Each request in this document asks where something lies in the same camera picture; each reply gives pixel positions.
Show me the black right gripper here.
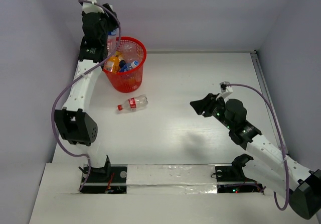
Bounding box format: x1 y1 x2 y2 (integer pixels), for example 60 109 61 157
189 93 234 130

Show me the clear crushed plastic bottle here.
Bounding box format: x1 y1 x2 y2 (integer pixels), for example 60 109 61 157
119 42 139 63

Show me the orange juice bottle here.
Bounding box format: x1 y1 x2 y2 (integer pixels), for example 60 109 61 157
103 55 123 74

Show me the yellow blue label bottle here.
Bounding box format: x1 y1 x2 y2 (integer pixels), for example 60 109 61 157
119 60 133 73

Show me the red label cola bottle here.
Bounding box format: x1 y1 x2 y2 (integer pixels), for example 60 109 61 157
117 94 148 111

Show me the blue label plastic bottle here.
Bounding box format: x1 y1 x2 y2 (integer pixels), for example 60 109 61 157
107 28 118 55

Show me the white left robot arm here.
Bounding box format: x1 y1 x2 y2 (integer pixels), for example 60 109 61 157
51 0 119 181

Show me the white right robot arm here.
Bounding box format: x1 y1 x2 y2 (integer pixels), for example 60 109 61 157
190 93 320 219

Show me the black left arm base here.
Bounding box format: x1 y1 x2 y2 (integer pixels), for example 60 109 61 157
80 165 127 194

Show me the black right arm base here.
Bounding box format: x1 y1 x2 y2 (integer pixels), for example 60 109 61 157
211 154 266 194

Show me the red mesh plastic bin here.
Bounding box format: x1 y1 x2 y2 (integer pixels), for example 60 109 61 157
103 37 147 93

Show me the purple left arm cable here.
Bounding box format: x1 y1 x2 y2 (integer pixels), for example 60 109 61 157
51 0 123 192

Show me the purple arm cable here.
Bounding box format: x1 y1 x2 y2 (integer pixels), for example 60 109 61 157
225 83 291 211
51 0 123 192

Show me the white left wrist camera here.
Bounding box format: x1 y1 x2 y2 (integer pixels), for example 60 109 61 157
80 0 100 14

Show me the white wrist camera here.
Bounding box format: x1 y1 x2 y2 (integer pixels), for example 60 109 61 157
217 81 233 99
80 0 100 14

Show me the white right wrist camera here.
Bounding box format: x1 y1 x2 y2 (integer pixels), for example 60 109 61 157
217 81 233 99

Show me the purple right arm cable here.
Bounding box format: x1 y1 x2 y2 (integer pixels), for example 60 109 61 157
225 83 291 211

